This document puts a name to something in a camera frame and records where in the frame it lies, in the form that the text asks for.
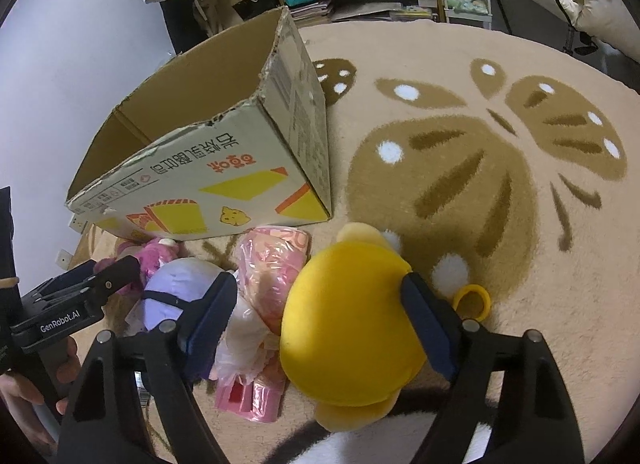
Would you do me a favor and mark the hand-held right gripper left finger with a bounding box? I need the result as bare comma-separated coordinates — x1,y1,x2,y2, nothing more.
59,271,238,464

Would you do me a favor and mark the pile of flat magazines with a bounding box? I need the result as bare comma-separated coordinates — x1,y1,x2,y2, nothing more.
332,0,436,22

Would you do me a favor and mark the yellow plush toy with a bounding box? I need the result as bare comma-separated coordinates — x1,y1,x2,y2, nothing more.
279,221,493,432

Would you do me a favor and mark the black hanging coat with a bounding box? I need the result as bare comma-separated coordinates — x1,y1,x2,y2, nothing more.
161,0,201,55

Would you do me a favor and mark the pale white plush toy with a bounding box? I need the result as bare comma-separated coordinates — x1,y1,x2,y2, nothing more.
125,258,236,340

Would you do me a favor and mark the person's left hand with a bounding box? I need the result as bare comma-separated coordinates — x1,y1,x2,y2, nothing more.
0,337,82,447

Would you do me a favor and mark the beige butterfly blanket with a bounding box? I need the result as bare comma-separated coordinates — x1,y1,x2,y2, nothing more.
67,19,640,464

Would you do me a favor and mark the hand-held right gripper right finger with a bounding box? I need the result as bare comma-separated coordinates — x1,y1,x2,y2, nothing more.
400,271,586,464

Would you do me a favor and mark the printed cardboard box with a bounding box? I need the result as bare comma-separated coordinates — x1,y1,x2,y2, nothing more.
65,5,333,245

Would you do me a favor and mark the stack of old books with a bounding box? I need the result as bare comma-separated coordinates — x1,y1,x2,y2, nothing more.
290,0,335,28

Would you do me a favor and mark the pink plush toy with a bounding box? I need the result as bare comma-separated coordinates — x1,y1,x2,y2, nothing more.
95,237,181,295

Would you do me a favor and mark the pink plastic bag bundle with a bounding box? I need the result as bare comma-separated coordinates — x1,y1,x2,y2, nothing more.
209,225,312,425

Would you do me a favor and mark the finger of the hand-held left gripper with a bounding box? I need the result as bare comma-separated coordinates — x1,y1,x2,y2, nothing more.
92,255,146,305

